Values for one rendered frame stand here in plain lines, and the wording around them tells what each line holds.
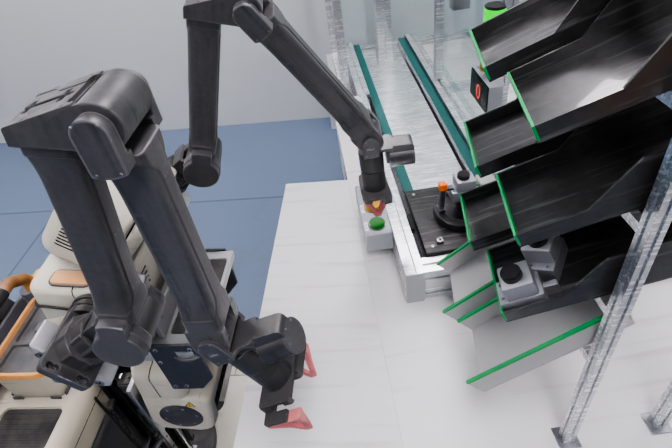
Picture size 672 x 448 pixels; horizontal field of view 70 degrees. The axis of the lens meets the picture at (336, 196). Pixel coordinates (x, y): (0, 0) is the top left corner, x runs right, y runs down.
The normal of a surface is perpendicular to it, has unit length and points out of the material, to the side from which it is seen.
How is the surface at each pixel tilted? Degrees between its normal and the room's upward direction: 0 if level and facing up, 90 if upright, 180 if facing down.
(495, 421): 0
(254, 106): 90
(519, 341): 45
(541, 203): 25
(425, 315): 0
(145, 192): 93
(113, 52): 90
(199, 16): 99
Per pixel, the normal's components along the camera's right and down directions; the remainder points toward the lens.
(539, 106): -0.52, -0.68
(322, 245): -0.11, -0.77
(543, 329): -0.78, -0.51
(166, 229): 0.01, 0.63
